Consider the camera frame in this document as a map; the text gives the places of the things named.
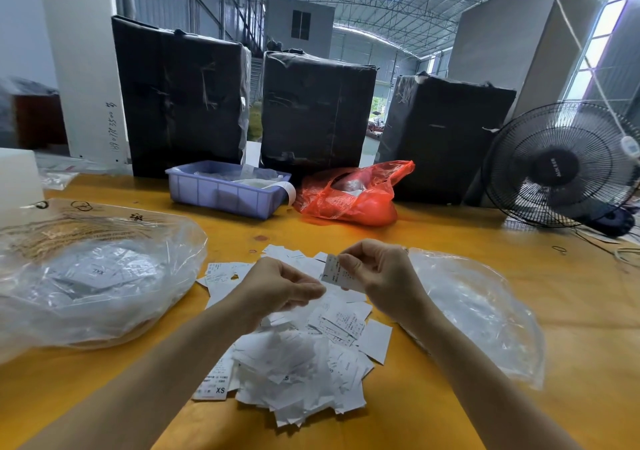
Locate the person's left hand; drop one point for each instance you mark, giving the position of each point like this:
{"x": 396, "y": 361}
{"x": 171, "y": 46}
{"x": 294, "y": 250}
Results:
{"x": 272, "y": 290}

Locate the person's right hand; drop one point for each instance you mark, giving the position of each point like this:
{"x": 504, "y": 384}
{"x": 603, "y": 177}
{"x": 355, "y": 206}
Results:
{"x": 388, "y": 280}

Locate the white paper label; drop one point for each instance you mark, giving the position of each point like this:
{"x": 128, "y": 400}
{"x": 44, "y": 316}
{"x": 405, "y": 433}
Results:
{"x": 334, "y": 271}

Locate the pile of white labels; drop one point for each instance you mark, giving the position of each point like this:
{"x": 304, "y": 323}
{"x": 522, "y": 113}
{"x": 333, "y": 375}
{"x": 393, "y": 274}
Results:
{"x": 300, "y": 365}

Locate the clear plastic bag black print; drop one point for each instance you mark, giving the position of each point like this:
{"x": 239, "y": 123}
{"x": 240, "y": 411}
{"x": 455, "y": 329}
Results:
{"x": 485, "y": 315}

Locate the large clear bag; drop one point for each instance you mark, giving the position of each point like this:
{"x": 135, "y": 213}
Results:
{"x": 98, "y": 277}

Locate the person's right forearm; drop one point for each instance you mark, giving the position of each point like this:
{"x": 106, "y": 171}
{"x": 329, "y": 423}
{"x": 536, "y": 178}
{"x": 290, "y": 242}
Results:
{"x": 490, "y": 385}

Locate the person's left forearm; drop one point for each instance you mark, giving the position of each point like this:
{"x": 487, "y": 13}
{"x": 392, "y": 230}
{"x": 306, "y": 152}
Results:
{"x": 150, "y": 385}

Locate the red plastic bag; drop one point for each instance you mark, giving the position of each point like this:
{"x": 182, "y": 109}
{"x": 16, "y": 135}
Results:
{"x": 352, "y": 198}

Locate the blue plastic bin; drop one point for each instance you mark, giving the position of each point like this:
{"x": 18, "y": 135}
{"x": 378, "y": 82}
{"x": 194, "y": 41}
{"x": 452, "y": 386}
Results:
{"x": 212, "y": 190}

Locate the large black wrapped bale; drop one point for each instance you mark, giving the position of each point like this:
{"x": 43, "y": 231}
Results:
{"x": 318, "y": 114}
{"x": 445, "y": 142}
{"x": 182, "y": 99}

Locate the black table fan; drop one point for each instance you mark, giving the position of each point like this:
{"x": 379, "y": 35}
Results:
{"x": 555, "y": 166}

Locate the grey cabin with window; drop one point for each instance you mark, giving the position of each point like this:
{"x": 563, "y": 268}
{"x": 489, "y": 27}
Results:
{"x": 300, "y": 26}

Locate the white foam box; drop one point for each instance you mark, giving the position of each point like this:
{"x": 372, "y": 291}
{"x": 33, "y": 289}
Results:
{"x": 20, "y": 180}

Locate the brown wooden cabinet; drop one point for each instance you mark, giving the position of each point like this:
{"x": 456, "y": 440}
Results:
{"x": 40, "y": 121}

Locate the white pillar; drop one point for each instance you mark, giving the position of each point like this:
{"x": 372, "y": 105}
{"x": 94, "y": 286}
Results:
{"x": 85, "y": 64}

